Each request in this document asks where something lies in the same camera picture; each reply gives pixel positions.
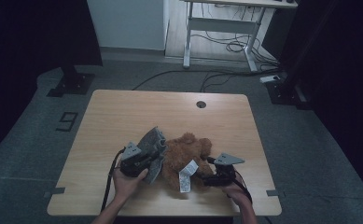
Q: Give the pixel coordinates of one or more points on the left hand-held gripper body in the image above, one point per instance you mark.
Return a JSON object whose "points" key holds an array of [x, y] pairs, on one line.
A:
{"points": [[132, 161]]}

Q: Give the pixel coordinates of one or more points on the person's left hand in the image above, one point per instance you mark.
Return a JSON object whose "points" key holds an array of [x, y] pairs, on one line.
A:
{"points": [[126, 185]]}

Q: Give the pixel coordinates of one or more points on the white power strip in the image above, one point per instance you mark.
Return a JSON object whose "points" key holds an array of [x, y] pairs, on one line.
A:
{"points": [[270, 79]]}

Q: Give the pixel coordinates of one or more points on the white metal-frame desk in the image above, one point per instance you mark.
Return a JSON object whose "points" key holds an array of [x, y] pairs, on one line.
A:
{"points": [[219, 25]]}

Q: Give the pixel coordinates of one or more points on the black stand base plate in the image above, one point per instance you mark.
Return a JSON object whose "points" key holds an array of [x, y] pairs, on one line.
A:
{"points": [[73, 82], [286, 91]]}

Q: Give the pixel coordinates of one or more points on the brown teddy bear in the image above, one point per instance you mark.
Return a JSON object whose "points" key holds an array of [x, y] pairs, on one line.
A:
{"points": [[182, 152]]}

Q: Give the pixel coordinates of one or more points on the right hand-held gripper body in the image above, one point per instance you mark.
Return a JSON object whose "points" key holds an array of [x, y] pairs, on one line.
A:
{"points": [[226, 174]]}

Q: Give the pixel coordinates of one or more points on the person's right hand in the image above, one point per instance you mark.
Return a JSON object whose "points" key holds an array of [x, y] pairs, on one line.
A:
{"points": [[236, 194]]}

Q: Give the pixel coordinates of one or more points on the grey tape strip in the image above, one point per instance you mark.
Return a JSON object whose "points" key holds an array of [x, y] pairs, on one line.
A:
{"points": [[56, 191], [274, 193]]}

